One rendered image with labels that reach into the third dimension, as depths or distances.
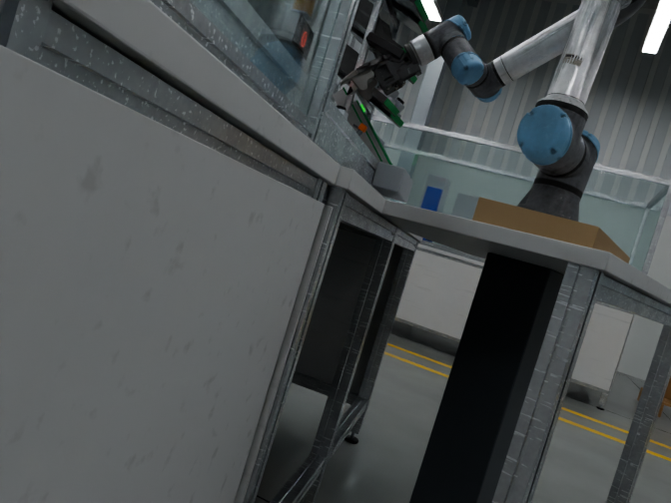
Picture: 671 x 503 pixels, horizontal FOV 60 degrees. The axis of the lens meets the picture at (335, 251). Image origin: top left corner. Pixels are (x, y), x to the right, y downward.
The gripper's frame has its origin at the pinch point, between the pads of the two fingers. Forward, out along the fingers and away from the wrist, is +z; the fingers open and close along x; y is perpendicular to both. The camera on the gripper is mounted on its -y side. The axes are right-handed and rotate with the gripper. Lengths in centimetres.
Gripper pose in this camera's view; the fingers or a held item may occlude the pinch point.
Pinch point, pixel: (345, 85)
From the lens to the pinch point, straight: 167.4
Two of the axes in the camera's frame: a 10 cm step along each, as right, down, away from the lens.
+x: 2.2, 0.4, 9.8
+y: 4.3, 8.9, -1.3
